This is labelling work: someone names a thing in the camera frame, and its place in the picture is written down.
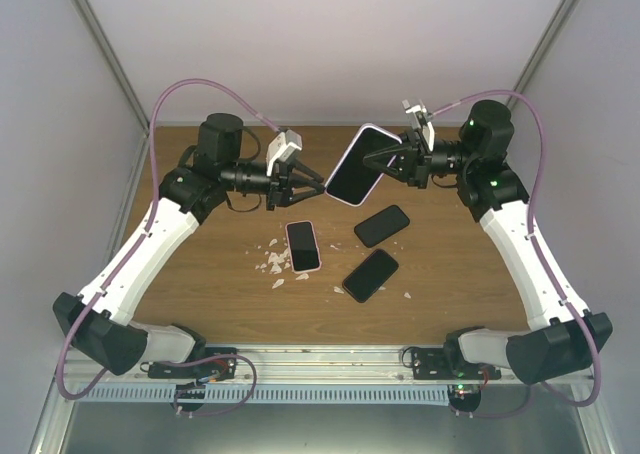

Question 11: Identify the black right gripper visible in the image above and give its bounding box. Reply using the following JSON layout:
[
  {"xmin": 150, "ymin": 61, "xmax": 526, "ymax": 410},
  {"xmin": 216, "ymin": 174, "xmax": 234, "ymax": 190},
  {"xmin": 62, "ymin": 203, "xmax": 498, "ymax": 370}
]
[{"xmin": 362, "ymin": 129, "xmax": 475, "ymax": 190}]

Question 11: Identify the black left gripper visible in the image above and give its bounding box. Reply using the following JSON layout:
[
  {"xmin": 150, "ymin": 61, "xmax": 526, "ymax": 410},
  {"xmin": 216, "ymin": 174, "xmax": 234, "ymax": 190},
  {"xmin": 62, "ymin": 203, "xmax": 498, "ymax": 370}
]
[{"xmin": 222, "ymin": 158, "xmax": 325, "ymax": 210}]

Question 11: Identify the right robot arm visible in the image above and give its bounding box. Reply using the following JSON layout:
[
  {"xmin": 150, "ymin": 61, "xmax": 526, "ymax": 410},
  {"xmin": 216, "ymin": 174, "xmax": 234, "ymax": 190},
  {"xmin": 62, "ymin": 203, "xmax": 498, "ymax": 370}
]
[{"xmin": 364, "ymin": 99, "xmax": 613, "ymax": 389}]

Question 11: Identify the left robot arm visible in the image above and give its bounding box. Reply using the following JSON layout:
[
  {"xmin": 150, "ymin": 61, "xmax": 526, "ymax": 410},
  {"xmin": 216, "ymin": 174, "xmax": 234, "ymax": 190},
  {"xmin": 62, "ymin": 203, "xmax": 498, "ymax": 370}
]
[{"xmin": 53, "ymin": 113, "xmax": 324, "ymax": 378}]

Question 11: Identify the black phone upper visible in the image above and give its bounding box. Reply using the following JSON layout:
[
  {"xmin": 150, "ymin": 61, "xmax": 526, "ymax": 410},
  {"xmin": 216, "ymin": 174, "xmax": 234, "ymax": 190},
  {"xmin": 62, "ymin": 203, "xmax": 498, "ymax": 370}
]
[{"xmin": 354, "ymin": 205, "xmax": 410, "ymax": 248}]

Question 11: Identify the black phone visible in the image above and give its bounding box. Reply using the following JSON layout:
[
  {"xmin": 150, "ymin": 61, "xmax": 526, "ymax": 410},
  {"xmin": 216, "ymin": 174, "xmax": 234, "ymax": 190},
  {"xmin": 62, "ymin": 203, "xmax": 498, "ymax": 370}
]
[
  {"xmin": 354, "ymin": 205, "xmax": 410, "ymax": 248},
  {"xmin": 342, "ymin": 249, "xmax": 399, "ymax": 303}
]

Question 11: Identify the phone in pink case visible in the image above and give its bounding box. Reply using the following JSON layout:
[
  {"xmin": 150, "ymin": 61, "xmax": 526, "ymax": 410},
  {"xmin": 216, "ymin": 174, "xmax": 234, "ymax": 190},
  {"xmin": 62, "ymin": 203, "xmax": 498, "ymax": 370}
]
[{"xmin": 285, "ymin": 221, "xmax": 321, "ymax": 274}]

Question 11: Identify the black phone lower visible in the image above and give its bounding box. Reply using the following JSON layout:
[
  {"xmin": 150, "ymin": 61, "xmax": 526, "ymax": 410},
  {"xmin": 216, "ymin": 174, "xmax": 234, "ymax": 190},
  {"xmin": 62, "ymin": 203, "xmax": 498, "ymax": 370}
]
[{"xmin": 342, "ymin": 249, "xmax": 399, "ymax": 303}]

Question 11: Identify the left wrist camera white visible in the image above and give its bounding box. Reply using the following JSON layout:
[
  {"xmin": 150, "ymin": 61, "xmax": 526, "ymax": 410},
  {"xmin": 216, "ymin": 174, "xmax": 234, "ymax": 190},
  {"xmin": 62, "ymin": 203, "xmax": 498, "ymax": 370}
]
[{"xmin": 266, "ymin": 129, "xmax": 303, "ymax": 177}]

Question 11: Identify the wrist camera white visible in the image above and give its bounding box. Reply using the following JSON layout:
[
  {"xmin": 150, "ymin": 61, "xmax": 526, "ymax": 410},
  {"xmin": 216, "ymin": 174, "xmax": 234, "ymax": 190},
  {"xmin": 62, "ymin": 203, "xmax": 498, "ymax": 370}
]
[
  {"xmin": 402, "ymin": 99, "xmax": 435, "ymax": 153},
  {"xmin": 266, "ymin": 129, "xmax": 303, "ymax": 177}
]

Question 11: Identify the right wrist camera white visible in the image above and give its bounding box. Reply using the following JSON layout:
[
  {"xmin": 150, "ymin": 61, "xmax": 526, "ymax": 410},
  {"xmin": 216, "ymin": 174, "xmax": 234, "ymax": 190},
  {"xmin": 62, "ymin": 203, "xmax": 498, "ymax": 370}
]
[{"xmin": 402, "ymin": 99, "xmax": 435, "ymax": 153}]

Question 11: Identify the aluminium rail frame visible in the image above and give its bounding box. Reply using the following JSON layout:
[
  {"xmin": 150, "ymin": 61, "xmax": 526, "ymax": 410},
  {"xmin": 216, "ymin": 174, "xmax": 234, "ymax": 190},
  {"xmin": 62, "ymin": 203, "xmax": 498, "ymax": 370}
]
[{"xmin": 30, "ymin": 344, "xmax": 617, "ymax": 453}]

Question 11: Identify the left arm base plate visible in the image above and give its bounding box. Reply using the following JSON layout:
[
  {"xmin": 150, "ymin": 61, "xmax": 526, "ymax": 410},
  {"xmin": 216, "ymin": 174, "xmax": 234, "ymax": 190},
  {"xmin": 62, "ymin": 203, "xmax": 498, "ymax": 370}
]
[{"xmin": 138, "ymin": 346, "xmax": 239, "ymax": 418}]

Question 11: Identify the grey slotted cable duct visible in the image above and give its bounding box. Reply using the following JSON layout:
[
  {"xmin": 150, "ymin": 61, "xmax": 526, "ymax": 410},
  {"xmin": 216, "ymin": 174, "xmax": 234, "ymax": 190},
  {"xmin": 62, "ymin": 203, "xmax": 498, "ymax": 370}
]
[{"xmin": 82, "ymin": 383, "xmax": 449, "ymax": 406}]

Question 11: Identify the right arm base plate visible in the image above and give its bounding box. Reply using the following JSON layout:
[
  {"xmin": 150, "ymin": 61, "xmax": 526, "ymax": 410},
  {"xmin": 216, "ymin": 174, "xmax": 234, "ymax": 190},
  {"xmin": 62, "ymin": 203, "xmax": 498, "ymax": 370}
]
[{"xmin": 399, "ymin": 346, "xmax": 502, "ymax": 417}]

